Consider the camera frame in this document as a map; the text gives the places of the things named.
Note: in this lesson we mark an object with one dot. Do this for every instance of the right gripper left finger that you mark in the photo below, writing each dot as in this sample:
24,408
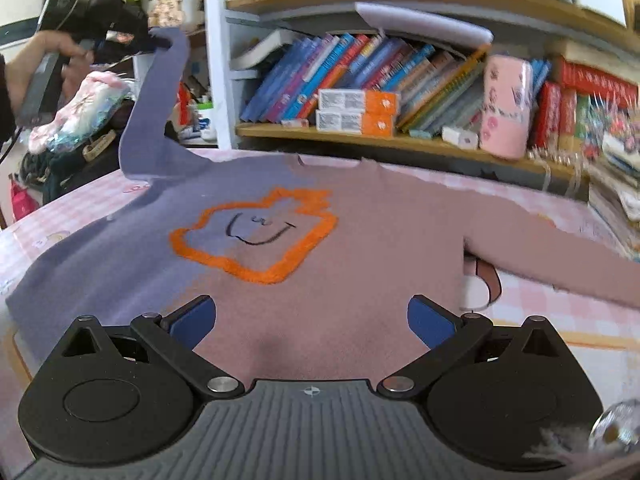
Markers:
116,394

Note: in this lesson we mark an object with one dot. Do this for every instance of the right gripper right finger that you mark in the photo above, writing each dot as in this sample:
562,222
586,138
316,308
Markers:
491,392

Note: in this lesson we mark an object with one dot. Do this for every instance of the purple and pink sweater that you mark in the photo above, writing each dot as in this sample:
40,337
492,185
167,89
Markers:
311,268

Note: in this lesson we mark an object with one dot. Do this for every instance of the person's left hand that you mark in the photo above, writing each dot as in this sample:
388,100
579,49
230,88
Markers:
20,70

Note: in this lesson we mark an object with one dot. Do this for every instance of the pink checkered tablecloth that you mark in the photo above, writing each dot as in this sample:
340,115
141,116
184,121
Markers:
605,336

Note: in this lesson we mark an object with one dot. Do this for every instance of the black bag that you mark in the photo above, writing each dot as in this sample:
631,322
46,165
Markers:
56,174

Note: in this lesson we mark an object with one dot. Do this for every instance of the upper orange white box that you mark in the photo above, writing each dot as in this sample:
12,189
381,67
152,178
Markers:
363,101

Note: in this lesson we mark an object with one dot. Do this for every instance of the orange white box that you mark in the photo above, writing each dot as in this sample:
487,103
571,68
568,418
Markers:
363,101
364,124

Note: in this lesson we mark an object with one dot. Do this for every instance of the lower orange white box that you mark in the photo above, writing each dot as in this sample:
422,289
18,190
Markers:
364,124

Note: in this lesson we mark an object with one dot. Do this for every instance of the white rolled paper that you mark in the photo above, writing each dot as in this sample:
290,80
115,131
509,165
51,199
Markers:
427,25

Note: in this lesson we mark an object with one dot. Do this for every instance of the row of colourful books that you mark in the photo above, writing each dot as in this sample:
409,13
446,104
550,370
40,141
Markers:
429,76

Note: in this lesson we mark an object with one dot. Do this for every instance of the wooden bookshelf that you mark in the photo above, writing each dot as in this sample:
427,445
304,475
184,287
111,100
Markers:
572,50

